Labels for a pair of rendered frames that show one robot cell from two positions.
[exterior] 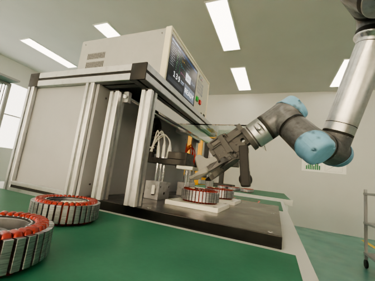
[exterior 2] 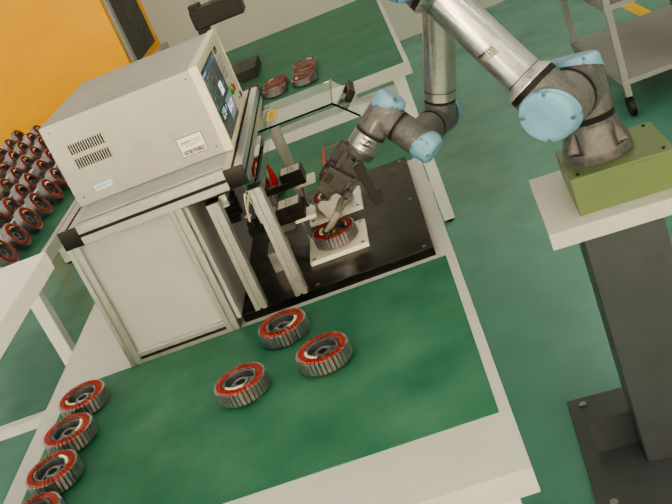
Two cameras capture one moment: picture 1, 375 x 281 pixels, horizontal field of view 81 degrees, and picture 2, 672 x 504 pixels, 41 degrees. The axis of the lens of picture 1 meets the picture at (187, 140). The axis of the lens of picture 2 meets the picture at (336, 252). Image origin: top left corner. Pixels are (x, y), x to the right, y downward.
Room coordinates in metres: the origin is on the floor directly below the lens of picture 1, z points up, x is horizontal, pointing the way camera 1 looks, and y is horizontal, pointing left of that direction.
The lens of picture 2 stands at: (-1.32, 0.50, 1.64)
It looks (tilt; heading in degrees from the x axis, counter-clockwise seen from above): 23 degrees down; 345
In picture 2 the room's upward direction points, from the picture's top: 23 degrees counter-clockwise
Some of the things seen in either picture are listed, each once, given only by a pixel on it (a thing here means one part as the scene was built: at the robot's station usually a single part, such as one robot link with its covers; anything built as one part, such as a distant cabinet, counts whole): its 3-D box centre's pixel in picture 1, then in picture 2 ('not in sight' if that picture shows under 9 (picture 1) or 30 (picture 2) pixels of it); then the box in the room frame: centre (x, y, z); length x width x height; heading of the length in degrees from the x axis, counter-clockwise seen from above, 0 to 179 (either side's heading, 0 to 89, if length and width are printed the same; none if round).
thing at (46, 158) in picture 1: (51, 139); (156, 288); (0.63, 0.39, 0.91); 0.28 x 0.03 x 0.32; 67
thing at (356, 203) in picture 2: (219, 199); (335, 206); (0.88, -0.15, 0.78); 0.15 x 0.15 x 0.01; 67
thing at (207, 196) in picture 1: (200, 195); (335, 233); (0.66, -0.06, 0.80); 0.11 x 0.11 x 0.04
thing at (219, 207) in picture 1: (198, 203); (338, 241); (0.66, -0.06, 0.78); 0.15 x 0.15 x 0.01; 67
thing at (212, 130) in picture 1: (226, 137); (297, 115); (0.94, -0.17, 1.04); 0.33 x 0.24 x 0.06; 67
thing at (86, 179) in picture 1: (152, 154); (225, 209); (0.87, 0.13, 0.92); 0.66 x 0.01 x 0.30; 157
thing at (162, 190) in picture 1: (157, 189); (281, 254); (0.72, 0.08, 0.80); 0.07 x 0.05 x 0.06; 157
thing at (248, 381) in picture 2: not in sight; (242, 384); (0.29, 0.35, 0.77); 0.11 x 0.11 x 0.04
